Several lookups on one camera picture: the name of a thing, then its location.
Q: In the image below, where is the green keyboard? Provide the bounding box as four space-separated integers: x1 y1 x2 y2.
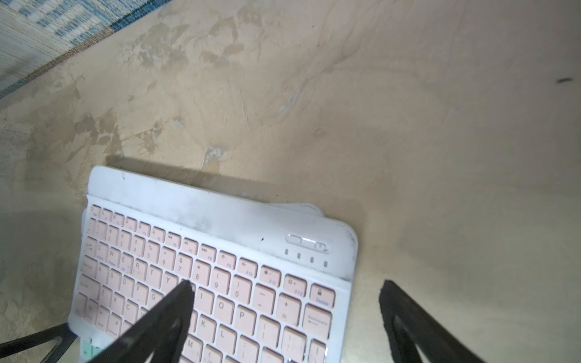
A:
79 339 102 363

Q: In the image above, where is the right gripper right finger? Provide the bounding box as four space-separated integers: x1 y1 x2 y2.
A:
379 280 483 362

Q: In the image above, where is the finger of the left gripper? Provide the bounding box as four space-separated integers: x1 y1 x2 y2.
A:
1 323 77 363

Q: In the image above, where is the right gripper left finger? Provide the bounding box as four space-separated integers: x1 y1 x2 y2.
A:
92 281 195 362

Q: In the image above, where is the pink keyboard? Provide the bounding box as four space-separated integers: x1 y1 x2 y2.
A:
67 166 358 362

